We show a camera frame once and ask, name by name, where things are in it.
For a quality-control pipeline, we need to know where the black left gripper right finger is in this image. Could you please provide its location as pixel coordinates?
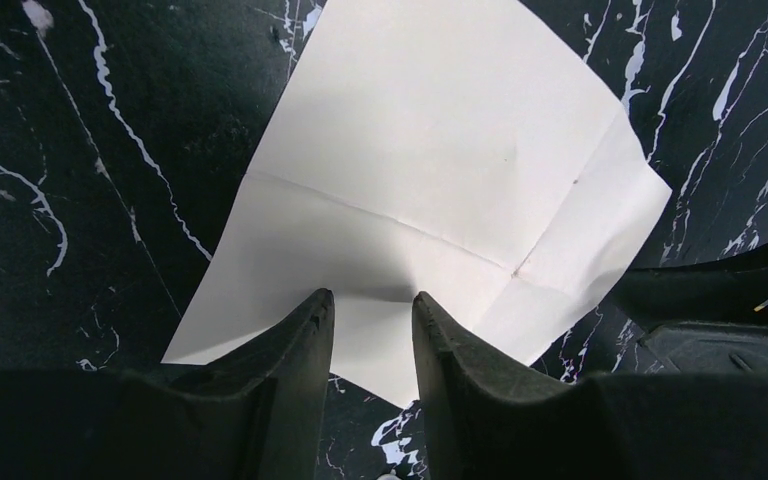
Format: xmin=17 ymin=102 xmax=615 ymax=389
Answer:
xmin=412 ymin=292 xmax=768 ymax=479

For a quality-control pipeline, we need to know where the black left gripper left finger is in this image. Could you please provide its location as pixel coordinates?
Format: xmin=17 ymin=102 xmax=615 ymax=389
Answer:
xmin=0 ymin=288 xmax=335 ymax=479

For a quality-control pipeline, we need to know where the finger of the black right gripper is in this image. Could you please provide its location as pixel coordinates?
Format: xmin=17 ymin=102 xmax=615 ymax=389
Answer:
xmin=608 ymin=243 xmax=768 ymax=374

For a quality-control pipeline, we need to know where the cream paper letter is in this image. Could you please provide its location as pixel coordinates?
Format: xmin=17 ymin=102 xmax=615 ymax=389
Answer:
xmin=163 ymin=1 xmax=671 ymax=407

